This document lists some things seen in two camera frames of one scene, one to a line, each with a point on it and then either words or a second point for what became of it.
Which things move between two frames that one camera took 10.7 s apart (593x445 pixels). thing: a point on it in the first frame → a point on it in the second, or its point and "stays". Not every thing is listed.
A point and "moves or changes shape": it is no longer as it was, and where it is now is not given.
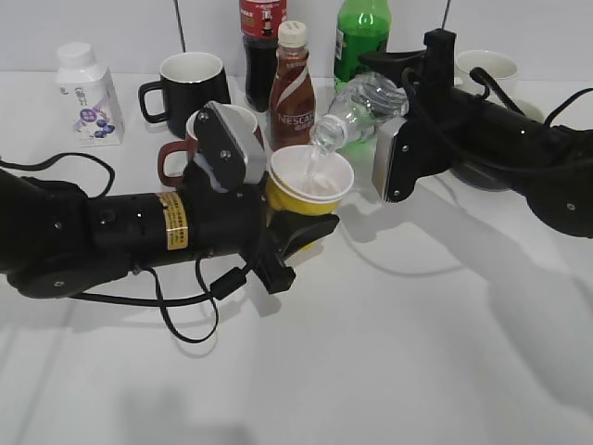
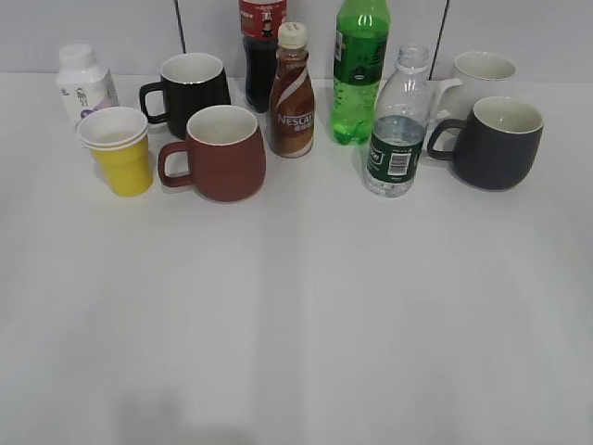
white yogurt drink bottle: [89, 95] stays
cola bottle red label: [259, 21] stays
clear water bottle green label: [365, 101] moves or changes shape
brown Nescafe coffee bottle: [293, 103] stays
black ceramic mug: [188, 81] stays
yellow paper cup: [277, 200] → [126, 167]
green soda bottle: [361, 27] stays
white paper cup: [310, 173] → [113, 126]
